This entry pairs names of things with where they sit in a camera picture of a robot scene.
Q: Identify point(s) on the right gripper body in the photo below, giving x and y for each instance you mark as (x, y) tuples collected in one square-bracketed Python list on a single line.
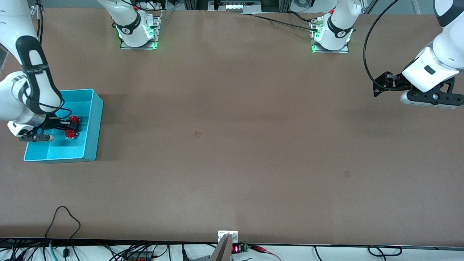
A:
[(52, 123)]

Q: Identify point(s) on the red beetle toy car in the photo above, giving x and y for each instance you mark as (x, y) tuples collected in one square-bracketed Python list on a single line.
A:
[(75, 119)]

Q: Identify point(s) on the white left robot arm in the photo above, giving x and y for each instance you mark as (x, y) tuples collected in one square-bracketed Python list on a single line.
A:
[(449, 47)]

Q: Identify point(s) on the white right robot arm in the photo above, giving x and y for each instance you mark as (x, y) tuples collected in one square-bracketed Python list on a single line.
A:
[(36, 87)]

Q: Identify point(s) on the blue plastic box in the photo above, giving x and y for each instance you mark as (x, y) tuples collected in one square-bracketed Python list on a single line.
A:
[(90, 145)]

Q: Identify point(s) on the white lit device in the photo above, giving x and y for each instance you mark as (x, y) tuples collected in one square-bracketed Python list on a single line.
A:
[(235, 6)]

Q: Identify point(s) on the red display electronics module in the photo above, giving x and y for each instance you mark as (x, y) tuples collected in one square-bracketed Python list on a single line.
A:
[(235, 249)]

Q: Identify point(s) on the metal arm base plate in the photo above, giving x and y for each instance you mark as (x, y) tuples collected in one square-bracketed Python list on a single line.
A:
[(344, 51), (158, 32)]

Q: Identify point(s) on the aluminium frame corner bracket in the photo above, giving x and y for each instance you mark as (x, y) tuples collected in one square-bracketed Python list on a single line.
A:
[(33, 11)]

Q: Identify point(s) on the black metal rack frame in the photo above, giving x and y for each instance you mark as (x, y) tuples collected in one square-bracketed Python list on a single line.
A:
[(272, 5)]

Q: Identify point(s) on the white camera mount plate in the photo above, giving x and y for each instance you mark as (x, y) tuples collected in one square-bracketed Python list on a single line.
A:
[(222, 233)]

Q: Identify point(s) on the grey aluminium camera bar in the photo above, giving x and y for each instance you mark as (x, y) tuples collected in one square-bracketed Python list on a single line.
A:
[(222, 252)]

